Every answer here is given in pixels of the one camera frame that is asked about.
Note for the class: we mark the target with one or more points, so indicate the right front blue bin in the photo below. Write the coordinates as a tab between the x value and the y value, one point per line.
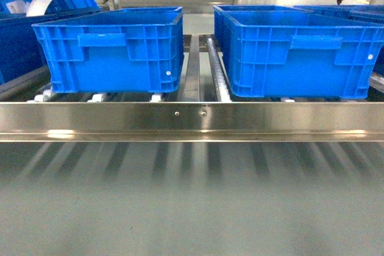
300	55

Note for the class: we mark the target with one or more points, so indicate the right rear blue bin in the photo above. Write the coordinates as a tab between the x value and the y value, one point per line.
220	11

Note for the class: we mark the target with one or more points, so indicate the white roller track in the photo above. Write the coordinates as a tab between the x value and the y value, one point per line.
222	92

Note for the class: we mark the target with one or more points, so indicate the blue bin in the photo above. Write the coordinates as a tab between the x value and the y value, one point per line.
129	50
220	11
300	55

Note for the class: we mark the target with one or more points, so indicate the stainless steel shelf rack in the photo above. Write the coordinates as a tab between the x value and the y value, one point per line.
30	111

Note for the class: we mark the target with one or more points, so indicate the left front blue bin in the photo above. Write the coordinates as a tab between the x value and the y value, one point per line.
129	50

